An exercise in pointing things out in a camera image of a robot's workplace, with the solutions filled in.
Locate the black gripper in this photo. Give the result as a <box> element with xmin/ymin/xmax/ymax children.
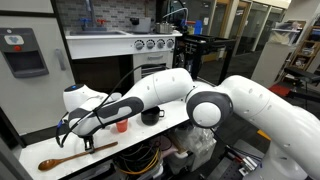
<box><xmin>81</xmin><ymin>133</ymin><xmax>97</xmax><ymax>154</ymax></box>

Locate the thin wooden stick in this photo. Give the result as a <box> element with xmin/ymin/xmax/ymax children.
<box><xmin>37</xmin><ymin>141</ymin><xmax>119</xmax><ymax>172</ymax></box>

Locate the silver pot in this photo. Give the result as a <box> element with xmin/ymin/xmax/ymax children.
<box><xmin>153</xmin><ymin>22</ymin><xmax>176</xmax><ymax>35</ymax></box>

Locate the red plastic cup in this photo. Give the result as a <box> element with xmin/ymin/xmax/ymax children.
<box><xmin>115</xmin><ymin>118</ymin><xmax>129</xmax><ymax>133</ymax></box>

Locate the white toy fridge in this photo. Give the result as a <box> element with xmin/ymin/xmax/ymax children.
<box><xmin>0</xmin><ymin>0</ymin><xmax>86</xmax><ymax>137</ymax></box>

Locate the clear plastic storage bin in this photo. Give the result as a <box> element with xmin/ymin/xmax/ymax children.
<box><xmin>112</xmin><ymin>146</ymin><xmax>165</xmax><ymax>180</ymax></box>

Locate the pink bag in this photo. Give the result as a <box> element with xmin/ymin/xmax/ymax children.
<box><xmin>149</xmin><ymin>134</ymin><xmax>179</xmax><ymax>158</ymax></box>

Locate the white toy kitchen stove unit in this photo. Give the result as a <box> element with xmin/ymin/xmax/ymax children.
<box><xmin>49</xmin><ymin>0</ymin><xmax>183</xmax><ymax>101</ymax></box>

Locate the white plastic container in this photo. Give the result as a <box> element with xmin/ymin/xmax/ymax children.
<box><xmin>168</xmin><ymin>139</ymin><xmax>218</xmax><ymax>173</ymax></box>

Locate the grey fridge water dispenser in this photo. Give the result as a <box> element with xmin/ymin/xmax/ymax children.
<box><xmin>0</xmin><ymin>28</ymin><xmax>49</xmax><ymax>80</ymax></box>

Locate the clear plastic bag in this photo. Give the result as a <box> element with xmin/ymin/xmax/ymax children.
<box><xmin>173</xmin><ymin>124</ymin><xmax>218</xmax><ymax>158</ymax></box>

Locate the toy kitchen sink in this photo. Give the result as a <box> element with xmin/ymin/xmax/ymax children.
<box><xmin>68</xmin><ymin>30</ymin><xmax>126</xmax><ymax>37</ymax></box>

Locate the grey toy coffee maker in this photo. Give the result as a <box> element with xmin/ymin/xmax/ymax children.
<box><xmin>129</xmin><ymin>17</ymin><xmax>152</xmax><ymax>34</ymax></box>

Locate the grey toy faucet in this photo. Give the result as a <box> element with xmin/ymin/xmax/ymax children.
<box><xmin>79</xmin><ymin>0</ymin><xmax>108</xmax><ymax>33</ymax></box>

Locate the blue plastic container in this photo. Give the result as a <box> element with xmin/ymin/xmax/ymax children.
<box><xmin>193</xmin><ymin>19</ymin><xmax>203</xmax><ymax>35</ymax></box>

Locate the white cabinet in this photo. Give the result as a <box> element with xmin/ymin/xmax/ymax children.
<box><xmin>250</xmin><ymin>41</ymin><xmax>296</xmax><ymax>89</ymax></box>

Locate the red floor mat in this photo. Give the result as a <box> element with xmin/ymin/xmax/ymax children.
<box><xmin>268</xmin><ymin>83</ymin><xmax>291</xmax><ymax>97</ymax></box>

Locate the black bench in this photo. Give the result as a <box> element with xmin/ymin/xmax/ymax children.
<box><xmin>283</xmin><ymin>66</ymin><xmax>320</xmax><ymax>101</ymax></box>

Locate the wooden shelf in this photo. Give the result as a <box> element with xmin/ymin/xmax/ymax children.
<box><xmin>288</xmin><ymin>19</ymin><xmax>320</xmax><ymax>73</ymax></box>

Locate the yellow cable coil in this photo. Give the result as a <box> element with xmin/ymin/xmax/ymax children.
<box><xmin>116</xmin><ymin>146</ymin><xmax>161</xmax><ymax>176</ymax></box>

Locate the black pot with handle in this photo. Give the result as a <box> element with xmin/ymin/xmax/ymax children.
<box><xmin>140</xmin><ymin>105</ymin><xmax>166</xmax><ymax>127</ymax></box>

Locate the grey fridge handle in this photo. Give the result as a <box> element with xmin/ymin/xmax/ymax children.
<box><xmin>54</xmin><ymin>48</ymin><xmax>67</xmax><ymax>72</ymax></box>

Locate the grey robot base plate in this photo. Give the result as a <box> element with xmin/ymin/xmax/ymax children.
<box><xmin>206</xmin><ymin>138</ymin><xmax>268</xmax><ymax>180</ymax></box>

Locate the black frame 3D printer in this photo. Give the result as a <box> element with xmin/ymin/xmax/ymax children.
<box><xmin>173</xmin><ymin>34</ymin><xmax>238</xmax><ymax>86</ymax></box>

